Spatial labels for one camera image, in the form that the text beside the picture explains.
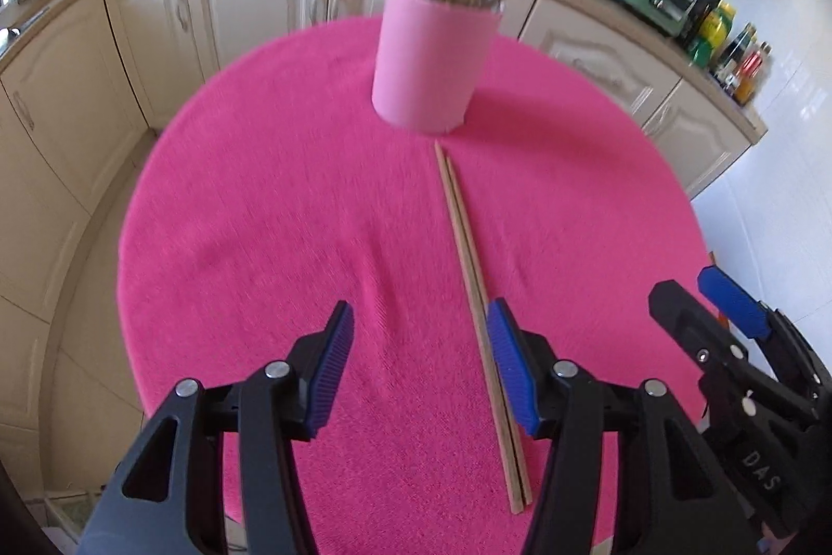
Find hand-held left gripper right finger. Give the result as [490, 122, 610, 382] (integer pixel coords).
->
[486, 298, 755, 555]

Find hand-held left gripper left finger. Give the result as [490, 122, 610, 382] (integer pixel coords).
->
[78, 300, 355, 555]

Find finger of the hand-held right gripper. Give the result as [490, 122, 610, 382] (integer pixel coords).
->
[697, 265, 832, 400]
[648, 280, 820, 422]

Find slim wooden chopstick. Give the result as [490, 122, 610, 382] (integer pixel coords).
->
[433, 140, 524, 515]
[442, 155, 534, 509]

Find pink cup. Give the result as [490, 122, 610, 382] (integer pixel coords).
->
[370, 0, 503, 135]

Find pink tablecloth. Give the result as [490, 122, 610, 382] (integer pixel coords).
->
[117, 15, 712, 555]

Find red label sauce bottle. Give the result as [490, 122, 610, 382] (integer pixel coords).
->
[734, 41, 773, 104]

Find dark soy sauce bottle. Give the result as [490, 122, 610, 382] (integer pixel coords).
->
[711, 23, 758, 81]

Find yellow green bottle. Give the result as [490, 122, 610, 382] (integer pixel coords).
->
[689, 2, 738, 68]

